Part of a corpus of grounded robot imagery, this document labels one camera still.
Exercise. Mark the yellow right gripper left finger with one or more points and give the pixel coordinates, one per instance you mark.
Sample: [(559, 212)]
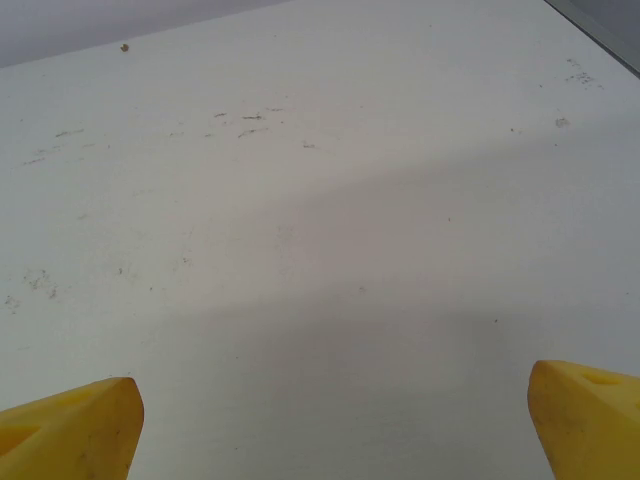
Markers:
[(65, 435)]

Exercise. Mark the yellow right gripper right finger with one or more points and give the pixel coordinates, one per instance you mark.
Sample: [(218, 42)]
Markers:
[(590, 430)]

